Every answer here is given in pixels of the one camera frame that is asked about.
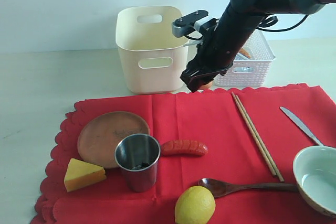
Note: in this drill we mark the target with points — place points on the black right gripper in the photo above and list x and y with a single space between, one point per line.
214 57

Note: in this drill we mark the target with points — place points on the brown egg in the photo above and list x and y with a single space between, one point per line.
206 86

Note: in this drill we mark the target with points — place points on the fried chicken nugget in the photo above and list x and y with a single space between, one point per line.
245 53

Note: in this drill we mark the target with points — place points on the red sausage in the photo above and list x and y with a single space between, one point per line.
184 147

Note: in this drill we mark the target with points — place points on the yellow lemon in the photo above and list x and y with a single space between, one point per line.
195 205

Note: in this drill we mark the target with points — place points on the yellow cheese wedge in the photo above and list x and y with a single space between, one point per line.
80 174

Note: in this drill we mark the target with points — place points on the blue white milk carton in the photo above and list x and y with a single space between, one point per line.
241 57

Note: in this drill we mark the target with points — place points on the wooden chopstick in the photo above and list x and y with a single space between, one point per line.
279 175
272 170

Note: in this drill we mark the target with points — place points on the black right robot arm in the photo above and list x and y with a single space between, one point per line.
246 15

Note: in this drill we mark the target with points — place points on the cream plastic storage bin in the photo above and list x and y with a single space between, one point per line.
152 59

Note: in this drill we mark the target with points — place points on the white perforated plastic basket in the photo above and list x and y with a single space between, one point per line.
261 58

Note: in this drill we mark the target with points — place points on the stainless steel cup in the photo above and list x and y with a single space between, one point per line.
137 155

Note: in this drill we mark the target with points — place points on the red scalloped cloth mat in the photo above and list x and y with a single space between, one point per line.
210 117

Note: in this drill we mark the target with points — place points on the steel table knife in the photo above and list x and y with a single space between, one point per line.
300 124

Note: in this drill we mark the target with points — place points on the brown wooden plate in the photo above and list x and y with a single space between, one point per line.
98 139

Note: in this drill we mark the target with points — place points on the dark wooden spoon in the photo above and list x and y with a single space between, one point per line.
220 188

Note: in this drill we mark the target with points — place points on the pale green ceramic bowl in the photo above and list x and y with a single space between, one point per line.
314 171

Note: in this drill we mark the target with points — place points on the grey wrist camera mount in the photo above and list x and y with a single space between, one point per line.
185 24

